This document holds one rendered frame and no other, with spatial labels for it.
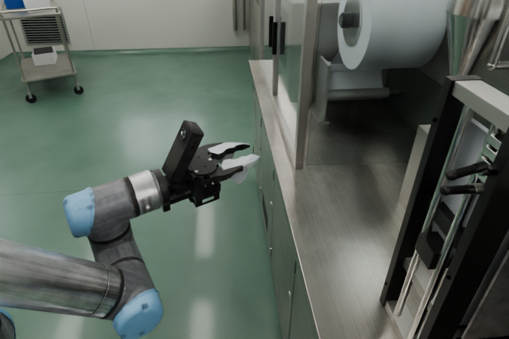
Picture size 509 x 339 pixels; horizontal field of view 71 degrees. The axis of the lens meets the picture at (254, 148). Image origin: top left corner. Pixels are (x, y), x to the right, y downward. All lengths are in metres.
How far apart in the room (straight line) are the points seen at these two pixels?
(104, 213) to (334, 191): 0.76
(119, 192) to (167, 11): 5.14
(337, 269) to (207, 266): 1.27
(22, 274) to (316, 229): 0.75
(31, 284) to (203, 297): 1.54
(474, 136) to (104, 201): 0.59
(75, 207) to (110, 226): 0.06
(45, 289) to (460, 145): 0.61
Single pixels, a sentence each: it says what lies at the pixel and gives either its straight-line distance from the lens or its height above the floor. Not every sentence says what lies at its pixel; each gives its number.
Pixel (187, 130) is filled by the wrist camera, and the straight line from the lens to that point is 0.63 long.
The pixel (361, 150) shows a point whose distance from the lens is 1.32.
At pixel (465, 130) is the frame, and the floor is 1.38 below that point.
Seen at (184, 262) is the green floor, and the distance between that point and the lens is 2.18.
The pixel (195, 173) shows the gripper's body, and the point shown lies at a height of 1.24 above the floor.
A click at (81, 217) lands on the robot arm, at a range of 0.65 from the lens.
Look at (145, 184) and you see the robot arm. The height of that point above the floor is 1.25.
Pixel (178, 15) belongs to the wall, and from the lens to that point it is 5.69.
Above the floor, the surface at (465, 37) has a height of 1.43.
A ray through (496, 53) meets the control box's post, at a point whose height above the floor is 1.44.
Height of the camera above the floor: 1.63
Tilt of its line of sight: 32 degrees down
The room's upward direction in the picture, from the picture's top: straight up
